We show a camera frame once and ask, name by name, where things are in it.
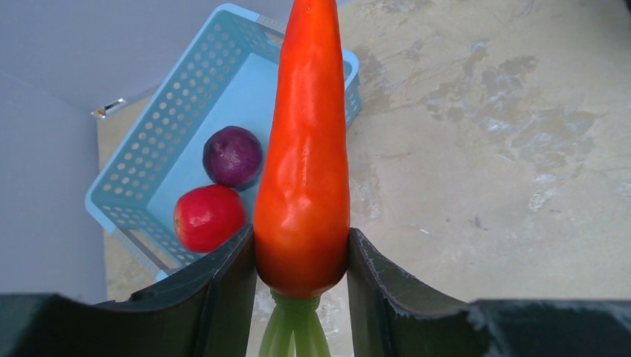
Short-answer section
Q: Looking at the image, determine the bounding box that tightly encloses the orange fake carrot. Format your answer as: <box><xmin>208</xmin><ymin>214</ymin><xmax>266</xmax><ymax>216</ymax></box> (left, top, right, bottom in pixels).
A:
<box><xmin>253</xmin><ymin>1</ymin><xmax>350</xmax><ymax>356</ymax></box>

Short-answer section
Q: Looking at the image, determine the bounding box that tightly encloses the purple fake cabbage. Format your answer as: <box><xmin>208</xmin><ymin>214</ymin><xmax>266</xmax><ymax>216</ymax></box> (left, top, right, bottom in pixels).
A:
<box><xmin>202</xmin><ymin>126</ymin><xmax>263</xmax><ymax>191</ymax></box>

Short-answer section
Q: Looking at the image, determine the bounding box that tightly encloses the light blue perforated basket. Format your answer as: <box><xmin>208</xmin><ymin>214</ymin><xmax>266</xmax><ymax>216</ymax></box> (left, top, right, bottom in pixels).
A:
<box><xmin>84</xmin><ymin>3</ymin><xmax>362</xmax><ymax>283</ymax></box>

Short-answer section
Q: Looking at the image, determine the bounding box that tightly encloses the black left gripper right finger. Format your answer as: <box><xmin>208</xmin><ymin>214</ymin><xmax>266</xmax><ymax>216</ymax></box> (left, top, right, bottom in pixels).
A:
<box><xmin>347</xmin><ymin>228</ymin><xmax>630</xmax><ymax>356</ymax></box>

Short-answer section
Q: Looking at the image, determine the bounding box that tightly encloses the red fake apple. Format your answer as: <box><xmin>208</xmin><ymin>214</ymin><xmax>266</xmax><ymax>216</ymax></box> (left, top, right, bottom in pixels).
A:
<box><xmin>173</xmin><ymin>184</ymin><xmax>247</xmax><ymax>254</ymax></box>

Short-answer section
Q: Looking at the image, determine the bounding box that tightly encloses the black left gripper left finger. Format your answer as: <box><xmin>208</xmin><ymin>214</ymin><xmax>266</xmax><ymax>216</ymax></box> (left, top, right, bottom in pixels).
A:
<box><xmin>1</xmin><ymin>225</ymin><xmax>257</xmax><ymax>356</ymax></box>

